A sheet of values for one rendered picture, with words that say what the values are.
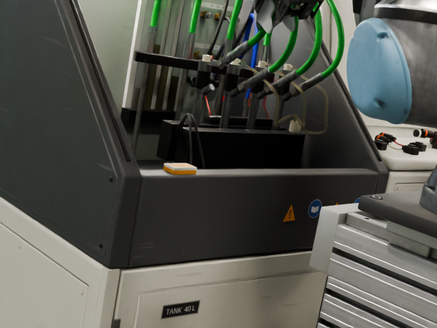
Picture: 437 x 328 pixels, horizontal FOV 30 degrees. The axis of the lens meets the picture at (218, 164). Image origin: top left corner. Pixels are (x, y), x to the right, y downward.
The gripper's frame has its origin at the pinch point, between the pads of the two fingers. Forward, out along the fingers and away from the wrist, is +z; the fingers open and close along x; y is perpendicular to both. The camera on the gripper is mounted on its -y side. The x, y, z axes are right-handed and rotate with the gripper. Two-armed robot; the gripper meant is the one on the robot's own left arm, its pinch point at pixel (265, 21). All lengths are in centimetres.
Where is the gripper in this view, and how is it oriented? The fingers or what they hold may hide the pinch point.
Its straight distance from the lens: 157.6
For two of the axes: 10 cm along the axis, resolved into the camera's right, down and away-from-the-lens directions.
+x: 9.0, -1.5, 4.2
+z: -2.9, 5.1, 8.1
